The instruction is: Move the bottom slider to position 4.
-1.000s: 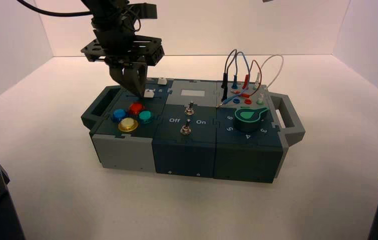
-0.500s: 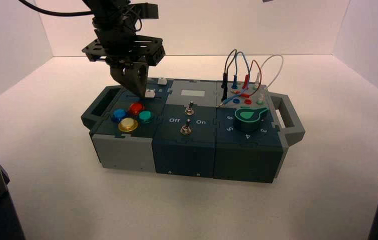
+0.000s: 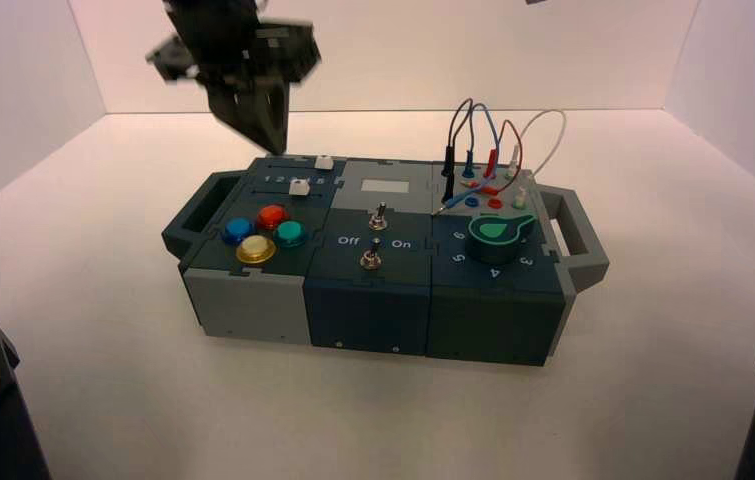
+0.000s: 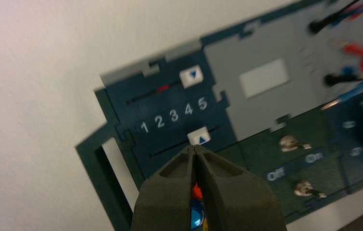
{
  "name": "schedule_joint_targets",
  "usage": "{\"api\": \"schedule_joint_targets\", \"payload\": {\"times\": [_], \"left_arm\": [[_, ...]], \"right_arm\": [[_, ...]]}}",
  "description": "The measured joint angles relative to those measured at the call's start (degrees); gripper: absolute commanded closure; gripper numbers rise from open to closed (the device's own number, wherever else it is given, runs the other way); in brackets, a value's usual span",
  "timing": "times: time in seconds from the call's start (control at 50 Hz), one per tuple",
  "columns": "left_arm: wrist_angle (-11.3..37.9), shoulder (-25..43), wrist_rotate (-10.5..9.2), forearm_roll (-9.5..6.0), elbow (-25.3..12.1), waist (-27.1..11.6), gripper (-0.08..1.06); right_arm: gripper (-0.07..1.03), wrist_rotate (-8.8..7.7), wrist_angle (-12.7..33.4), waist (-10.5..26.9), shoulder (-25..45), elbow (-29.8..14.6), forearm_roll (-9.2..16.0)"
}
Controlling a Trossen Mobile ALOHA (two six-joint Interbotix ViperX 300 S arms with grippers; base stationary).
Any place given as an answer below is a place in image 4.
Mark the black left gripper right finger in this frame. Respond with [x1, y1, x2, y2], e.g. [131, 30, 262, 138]
[194, 145, 288, 231]

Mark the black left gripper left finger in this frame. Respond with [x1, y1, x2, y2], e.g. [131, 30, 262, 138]
[131, 145, 197, 231]

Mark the white slider knob up arrow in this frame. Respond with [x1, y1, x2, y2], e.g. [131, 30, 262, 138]
[187, 126, 212, 147]

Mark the dark blue slider panel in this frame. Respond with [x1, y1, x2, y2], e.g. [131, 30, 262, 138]
[100, 48, 238, 179]

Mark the white slider knob down arrow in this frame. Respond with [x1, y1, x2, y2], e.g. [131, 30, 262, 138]
[179, 64, 204, 90]

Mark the orange round button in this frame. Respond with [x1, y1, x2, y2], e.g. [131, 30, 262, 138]
[191, 183, 204, 201]

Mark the blue round button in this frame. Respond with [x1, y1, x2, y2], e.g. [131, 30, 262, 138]
[189, 199, 206, 231]

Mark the dark green task board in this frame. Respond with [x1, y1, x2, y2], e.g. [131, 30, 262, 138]
[75, 0, 363, 231]

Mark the grey panel with white window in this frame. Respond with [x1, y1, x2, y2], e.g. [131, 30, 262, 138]
[202, 0, 363, 142]

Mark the black banana plug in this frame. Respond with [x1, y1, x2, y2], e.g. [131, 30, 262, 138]
[324, 72, 362, 88]
[308, 0, 362, 35]

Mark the red banana plug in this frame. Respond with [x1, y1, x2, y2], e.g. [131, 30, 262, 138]
[332, 38, 363, 73]

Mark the metal toggle switch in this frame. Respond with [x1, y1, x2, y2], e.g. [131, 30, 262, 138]
[293, 180, 328, 199]
[278, 135, 313, 153]

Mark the blue banana plug cable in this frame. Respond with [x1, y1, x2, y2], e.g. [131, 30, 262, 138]
[321, 65, 363, 111]

